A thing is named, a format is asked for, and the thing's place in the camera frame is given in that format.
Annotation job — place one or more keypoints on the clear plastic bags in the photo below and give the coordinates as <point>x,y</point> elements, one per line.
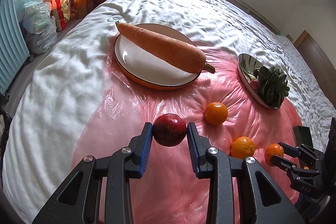
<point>37,24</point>

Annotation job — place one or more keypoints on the silver plate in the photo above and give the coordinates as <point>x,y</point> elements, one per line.
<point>246,65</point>

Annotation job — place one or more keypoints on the red rice bag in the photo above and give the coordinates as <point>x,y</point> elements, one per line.
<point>62,13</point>

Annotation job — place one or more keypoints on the small orange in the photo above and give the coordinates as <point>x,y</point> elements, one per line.
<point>216,113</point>

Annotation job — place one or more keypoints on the orange rimmed white plate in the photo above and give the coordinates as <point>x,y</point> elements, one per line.
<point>146,69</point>

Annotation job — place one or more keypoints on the green tray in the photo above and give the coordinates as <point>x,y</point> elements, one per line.
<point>302,135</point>

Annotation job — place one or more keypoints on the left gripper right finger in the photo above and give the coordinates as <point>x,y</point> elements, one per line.
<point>260,199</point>

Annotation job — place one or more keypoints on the white bed quilt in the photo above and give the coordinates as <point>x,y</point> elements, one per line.
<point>71,82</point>

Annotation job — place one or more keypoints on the wooden headboard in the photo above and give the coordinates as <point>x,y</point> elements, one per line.
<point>318,62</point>

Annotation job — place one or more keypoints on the light blue suitcase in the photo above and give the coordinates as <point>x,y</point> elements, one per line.
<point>14,52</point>

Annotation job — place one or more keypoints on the large carrot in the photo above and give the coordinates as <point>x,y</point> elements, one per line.
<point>179,54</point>

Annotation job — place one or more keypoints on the oil bottle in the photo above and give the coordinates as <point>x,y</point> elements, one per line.
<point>80,7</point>

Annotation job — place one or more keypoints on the dark red apple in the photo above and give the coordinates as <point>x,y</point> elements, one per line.
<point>169,130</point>

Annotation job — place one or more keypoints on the green leafy vegetable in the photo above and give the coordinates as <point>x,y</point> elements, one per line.
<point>272,85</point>

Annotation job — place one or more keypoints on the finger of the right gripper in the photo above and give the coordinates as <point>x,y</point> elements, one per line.
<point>303,152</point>
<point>289,166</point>

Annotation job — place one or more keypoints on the pink plastic sheet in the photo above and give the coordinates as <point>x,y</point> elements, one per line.
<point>169,191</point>

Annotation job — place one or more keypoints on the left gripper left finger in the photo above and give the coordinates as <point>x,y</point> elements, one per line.
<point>77,199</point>

